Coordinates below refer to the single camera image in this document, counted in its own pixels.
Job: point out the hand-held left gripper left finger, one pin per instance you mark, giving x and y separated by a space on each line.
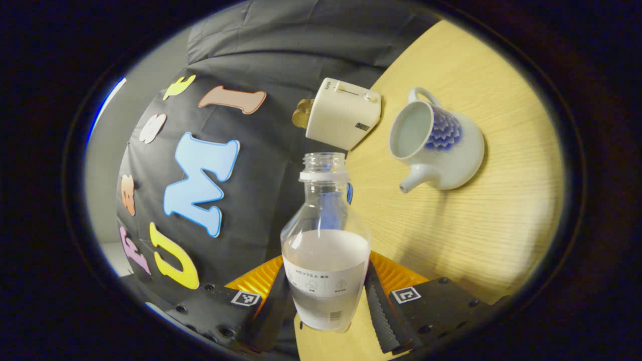
273 321

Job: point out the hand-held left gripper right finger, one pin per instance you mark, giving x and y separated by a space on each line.
383 316

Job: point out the clear plastic water bottle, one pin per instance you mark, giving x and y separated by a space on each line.
326 260

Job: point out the white blue-patterned teacup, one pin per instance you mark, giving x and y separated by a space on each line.
451 155

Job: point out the folded blue towel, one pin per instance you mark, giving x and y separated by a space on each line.
349 193

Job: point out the black backdrop cloth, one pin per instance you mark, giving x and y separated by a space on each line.
261 190

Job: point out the white toaster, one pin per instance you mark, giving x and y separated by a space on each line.
341 118

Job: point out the brown toast slice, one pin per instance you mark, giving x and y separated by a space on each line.
302 114

